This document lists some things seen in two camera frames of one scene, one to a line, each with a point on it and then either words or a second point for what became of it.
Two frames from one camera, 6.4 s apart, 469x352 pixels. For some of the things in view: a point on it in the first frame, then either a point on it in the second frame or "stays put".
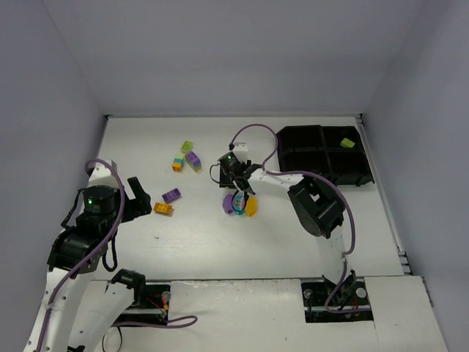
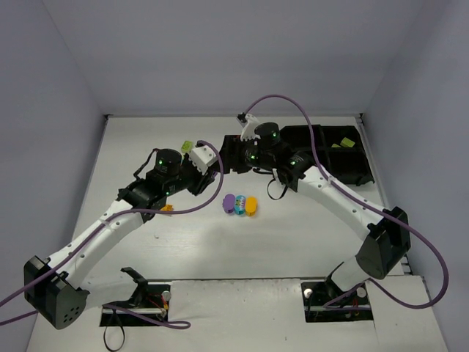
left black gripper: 133,207 to 202,181
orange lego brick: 163,208 stays put
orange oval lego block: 251,207 stays put
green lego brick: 346,143 stays put
